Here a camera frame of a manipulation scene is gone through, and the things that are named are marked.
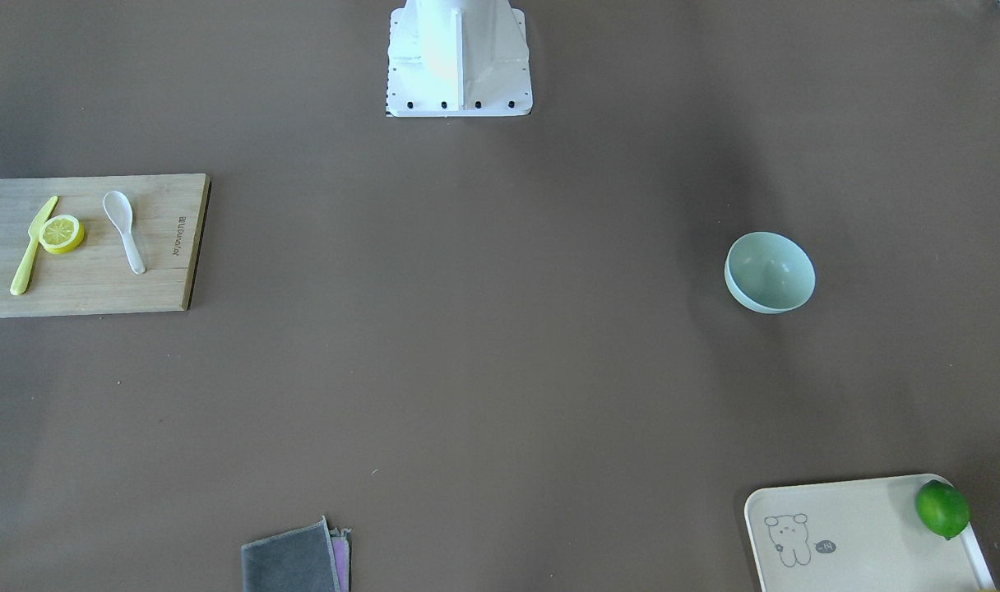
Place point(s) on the white ceramic spoon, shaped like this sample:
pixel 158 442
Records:
pixel 119 211

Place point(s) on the mint green bowl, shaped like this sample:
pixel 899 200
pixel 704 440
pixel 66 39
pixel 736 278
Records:
pixel 768 273

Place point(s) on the grey folded cloth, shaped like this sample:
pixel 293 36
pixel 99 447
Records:
pixel 313 558

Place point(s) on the bamboo cutting board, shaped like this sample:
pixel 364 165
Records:
pixel 168 212

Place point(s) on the cream tray with bear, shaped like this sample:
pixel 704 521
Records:
pixel 857 535

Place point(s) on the lemon slice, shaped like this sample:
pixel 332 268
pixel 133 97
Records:
pixel 60 234

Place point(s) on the yellow plastic knife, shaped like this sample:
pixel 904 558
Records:
pixel 21 279

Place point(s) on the green lime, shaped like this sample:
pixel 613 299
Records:
pixel 942 509

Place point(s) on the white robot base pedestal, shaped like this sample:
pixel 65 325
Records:
pixel 467 59

